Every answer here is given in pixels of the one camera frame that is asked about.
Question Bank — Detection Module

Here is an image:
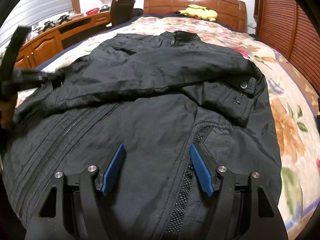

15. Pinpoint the grey window blind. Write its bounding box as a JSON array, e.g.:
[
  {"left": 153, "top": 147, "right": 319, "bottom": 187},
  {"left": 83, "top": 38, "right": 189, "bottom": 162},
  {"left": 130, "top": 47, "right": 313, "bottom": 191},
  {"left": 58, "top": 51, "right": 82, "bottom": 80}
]
[{"left": 0, "top": 0, "right": 73, "bottom": 48}]

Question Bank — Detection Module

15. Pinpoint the person's left hand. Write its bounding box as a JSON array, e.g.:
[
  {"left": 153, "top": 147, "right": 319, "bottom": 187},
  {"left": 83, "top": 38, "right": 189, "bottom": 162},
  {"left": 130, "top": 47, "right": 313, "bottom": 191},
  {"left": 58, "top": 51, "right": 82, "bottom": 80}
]
[{"left": 0, "top": 96, "right": 17, "bottom": 129}]

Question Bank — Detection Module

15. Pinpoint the yellow plush toy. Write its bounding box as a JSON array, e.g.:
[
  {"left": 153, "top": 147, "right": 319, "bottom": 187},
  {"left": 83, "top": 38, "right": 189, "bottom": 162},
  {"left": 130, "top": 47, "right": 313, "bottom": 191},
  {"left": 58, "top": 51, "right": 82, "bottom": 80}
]
[{"left": 178, "top": 4, "right": 217, "bottom": 22}]

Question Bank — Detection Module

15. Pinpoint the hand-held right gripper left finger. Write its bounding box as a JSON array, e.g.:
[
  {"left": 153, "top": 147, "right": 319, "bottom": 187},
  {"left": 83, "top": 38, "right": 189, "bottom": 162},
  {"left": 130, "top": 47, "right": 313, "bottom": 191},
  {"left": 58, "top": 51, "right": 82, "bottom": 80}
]
[{"left": 25, "top": 143, "right": 125, "bottom": 240}]

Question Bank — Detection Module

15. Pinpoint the dark wooden chair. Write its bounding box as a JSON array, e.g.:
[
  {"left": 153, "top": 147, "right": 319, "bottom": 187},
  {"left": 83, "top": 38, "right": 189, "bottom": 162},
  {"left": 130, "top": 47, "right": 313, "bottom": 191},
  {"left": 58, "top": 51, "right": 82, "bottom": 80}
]
[{"left": 111, "top": 0, "right": 135, "bottom": 27}]

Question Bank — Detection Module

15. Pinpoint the wooden louvred wardrobe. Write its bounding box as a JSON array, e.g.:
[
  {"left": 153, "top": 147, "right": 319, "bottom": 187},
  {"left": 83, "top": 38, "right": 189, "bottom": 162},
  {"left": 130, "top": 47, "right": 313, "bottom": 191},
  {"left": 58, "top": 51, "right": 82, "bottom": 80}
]
[{"left": 254, "top": 0, "right": 320, "bottom": 93}]

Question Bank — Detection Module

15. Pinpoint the wooden bed headboard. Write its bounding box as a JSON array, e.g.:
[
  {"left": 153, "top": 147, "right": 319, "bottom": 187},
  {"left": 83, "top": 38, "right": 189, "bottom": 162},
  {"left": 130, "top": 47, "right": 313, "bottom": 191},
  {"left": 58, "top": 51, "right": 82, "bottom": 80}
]
[{"left": 144, "top": 0, "right": 247, "bottom": 33}]

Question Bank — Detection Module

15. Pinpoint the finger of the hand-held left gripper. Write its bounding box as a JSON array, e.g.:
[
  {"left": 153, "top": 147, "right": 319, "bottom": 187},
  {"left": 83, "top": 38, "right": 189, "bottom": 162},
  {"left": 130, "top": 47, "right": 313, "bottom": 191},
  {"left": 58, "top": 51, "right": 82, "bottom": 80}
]
[{"left": 16, "top": 68, "right": 67, "bottom": 90}]

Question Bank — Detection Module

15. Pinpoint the wooden desk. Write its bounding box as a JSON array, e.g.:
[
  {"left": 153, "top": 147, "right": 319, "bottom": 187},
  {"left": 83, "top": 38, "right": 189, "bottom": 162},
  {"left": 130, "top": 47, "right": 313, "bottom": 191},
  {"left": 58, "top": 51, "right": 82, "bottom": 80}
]
[{"left": 0, "top": 11, "right": 112, "bottom": 68}]

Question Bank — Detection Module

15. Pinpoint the floral blanket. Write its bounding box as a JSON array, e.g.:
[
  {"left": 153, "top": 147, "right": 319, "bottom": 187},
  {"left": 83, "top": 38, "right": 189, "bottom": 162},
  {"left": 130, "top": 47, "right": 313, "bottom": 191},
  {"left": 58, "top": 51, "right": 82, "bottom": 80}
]
[{"left": 15, "top": 16, "right": 320, "bottom": 240}]

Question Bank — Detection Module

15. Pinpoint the black zip jacket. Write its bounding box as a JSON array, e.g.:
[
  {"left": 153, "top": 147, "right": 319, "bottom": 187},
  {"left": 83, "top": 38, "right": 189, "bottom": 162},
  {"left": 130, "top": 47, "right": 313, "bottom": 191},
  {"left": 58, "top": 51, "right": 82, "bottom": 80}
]
[{"left": 2, "top": 30, "right": 283, "bottom": 240}]

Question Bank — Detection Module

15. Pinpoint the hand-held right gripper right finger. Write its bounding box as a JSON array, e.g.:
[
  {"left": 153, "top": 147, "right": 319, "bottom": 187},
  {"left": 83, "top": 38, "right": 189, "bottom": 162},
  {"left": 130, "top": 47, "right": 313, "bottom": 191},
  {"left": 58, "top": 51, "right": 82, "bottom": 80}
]
[{"left": 189, "top": 142, "right": 287, "bottom": 240}]

